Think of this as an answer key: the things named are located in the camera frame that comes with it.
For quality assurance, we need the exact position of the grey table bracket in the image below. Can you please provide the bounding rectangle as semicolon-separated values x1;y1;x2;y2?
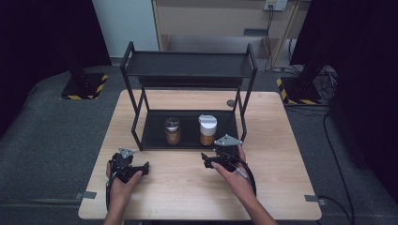
304;194;328;207
73;190;98;201

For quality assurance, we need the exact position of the person's right hand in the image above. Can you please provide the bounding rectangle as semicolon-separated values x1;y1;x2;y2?
210;144;252;201

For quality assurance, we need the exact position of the black floor cable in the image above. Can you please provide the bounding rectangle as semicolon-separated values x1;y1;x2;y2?
317;107;356;225

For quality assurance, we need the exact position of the person's left hand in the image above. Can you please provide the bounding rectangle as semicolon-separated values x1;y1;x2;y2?
105;162;144;205

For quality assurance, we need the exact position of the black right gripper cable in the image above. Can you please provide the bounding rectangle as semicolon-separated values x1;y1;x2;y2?
229;152;258;197

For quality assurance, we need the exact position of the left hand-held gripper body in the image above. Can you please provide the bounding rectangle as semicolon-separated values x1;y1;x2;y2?
108;146;137;185

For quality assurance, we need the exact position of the light wooden cabinet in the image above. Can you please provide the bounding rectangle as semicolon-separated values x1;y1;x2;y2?
151;0;303;68

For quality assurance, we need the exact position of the black stand base striped edge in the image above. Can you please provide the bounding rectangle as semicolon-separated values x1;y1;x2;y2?
60;46;110;101
275;64;325;106

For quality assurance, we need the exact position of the brown jar with white lid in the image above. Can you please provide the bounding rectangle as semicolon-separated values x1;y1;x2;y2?
197;113;219;147

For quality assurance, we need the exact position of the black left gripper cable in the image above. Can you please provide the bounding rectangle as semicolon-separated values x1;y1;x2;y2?
105;159;115;211

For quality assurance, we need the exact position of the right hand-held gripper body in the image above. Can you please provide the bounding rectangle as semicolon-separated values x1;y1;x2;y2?
212;133;244;173

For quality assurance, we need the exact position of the black two-tier metal rack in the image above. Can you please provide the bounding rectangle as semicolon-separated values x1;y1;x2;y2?
119;41;259;152

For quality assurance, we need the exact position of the brown jar with clear lid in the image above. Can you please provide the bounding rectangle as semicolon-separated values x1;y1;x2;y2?
164;116;182;146

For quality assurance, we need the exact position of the white wall socket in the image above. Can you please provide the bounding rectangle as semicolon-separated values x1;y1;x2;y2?
263;0;288;12

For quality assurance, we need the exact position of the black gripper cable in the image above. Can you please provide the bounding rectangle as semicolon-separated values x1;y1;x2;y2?
105;159;115;211
229;152;258;197

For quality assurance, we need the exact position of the dark curtain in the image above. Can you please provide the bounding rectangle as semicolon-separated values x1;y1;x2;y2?
290;0;398;196
0;0;113;140

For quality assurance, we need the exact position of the black cable from socket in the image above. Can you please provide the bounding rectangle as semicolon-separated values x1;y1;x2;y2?
264;8;284;73

